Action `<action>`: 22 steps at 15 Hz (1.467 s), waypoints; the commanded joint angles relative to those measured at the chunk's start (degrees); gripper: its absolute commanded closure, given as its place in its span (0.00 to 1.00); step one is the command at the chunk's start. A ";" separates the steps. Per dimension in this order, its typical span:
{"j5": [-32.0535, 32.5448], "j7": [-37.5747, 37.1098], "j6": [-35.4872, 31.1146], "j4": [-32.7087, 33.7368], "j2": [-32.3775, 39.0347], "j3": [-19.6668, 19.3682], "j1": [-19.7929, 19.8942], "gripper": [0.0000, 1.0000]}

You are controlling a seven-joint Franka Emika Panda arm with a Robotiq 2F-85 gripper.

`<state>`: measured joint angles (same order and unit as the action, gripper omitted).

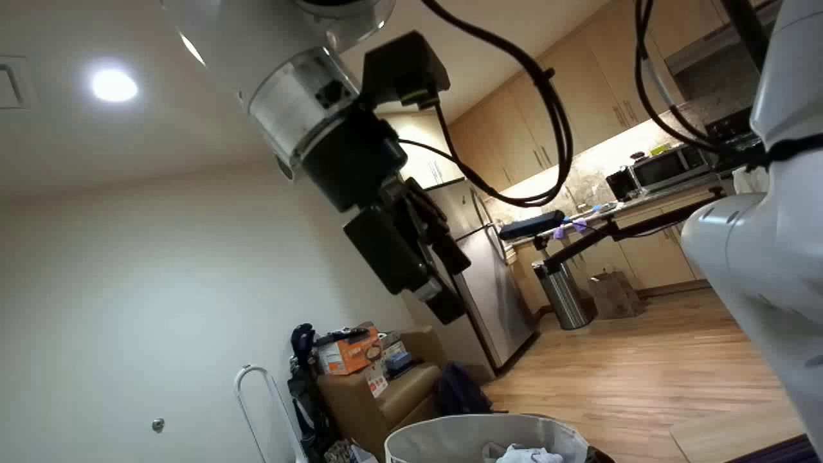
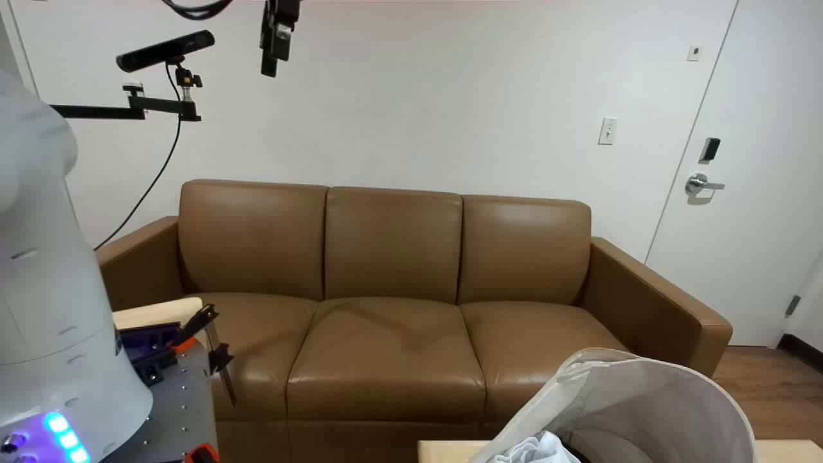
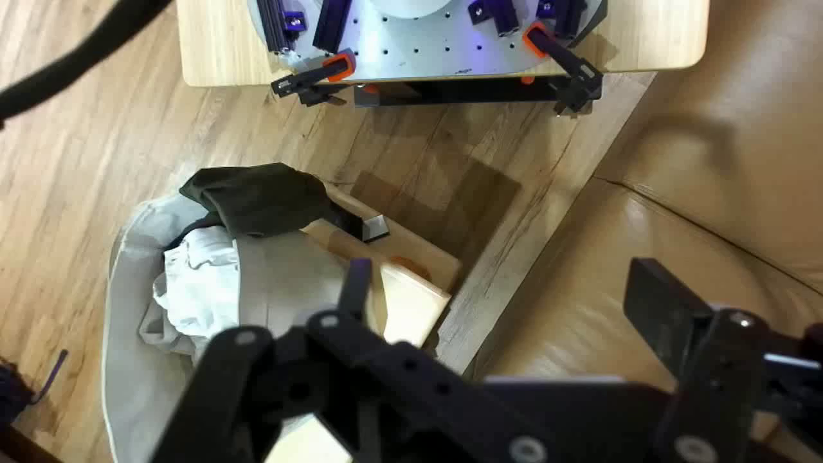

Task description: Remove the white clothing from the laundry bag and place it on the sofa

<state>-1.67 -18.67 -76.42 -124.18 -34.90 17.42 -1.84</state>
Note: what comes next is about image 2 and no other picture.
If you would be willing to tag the grey perforated robot stand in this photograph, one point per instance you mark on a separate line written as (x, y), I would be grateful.
(183, 412)

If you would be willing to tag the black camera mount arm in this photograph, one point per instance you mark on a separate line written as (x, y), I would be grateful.
(138, 107)

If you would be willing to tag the light wooden board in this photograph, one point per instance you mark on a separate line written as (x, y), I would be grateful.
(156, 313)

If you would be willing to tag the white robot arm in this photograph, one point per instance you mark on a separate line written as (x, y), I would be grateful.
(43, 283)

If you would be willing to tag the white clothing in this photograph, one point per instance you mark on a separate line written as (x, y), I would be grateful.
(541, 450)

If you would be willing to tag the black orange clamp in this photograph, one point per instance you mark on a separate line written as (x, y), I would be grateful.
(206, 338)

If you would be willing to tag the small white wall plate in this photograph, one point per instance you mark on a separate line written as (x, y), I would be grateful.
(693, 52)

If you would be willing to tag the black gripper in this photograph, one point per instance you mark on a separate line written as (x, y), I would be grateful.
(284, 17)

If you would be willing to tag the black bar camera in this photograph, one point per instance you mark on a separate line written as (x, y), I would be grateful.
(163, 52)

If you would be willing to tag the door hinge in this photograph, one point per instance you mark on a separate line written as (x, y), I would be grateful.
(793, 304)

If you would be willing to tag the white door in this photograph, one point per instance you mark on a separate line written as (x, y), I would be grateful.
(754, 170)

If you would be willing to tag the black door lock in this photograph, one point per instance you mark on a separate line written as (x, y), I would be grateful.
(708, 149)

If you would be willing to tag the white light switch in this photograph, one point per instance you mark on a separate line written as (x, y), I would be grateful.
(609, 129)

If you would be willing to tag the brown leather sofa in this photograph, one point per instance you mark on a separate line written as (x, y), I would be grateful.
(388, 342)

